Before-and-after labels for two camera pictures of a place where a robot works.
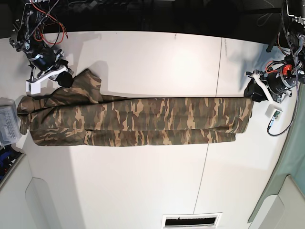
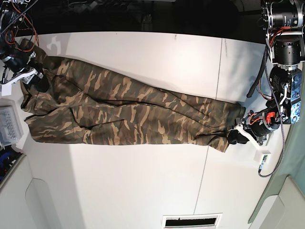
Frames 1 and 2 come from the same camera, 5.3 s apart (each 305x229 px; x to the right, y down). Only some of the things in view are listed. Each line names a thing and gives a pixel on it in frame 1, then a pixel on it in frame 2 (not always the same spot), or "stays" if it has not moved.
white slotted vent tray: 200,221 stays
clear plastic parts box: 10,126 stays
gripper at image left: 49,64 → 17,67
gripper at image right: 274,82 → 261,123
